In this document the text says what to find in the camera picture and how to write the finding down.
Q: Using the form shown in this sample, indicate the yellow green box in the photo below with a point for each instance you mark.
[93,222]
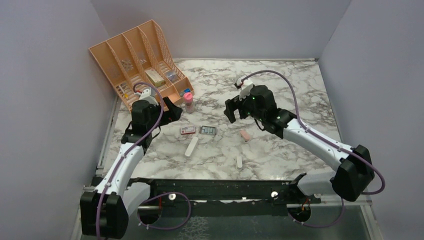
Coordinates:
[156,79]

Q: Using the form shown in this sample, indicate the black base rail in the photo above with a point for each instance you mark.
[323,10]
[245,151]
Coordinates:
[175,198]

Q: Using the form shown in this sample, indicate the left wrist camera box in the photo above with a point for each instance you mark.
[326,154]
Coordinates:
[148,95]

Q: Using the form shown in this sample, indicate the peach plastic desk organizer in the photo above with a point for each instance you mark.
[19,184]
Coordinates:
[125,57]

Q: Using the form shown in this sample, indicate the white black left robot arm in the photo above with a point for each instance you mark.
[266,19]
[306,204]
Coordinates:
[122,172]

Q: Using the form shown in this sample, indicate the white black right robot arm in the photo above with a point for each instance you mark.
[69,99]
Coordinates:
[351,166]

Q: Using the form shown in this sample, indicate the staple box tray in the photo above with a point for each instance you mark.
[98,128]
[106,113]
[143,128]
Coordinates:
[208,130]

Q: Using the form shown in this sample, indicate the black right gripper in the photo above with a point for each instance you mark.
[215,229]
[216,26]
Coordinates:
[233,104]

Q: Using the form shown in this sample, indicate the long white stapler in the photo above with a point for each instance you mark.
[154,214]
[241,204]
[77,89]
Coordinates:
[191,147]

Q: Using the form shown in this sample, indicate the pink cap glue bottle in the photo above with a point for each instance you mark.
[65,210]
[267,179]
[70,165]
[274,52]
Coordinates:
[189,102]

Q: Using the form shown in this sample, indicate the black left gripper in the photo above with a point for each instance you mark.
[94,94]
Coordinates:
[173,114]

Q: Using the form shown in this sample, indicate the clear bag of clips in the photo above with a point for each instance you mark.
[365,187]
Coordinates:
[172,76]

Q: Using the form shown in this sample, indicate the red staple box sleeve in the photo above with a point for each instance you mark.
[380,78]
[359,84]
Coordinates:
[188,130]

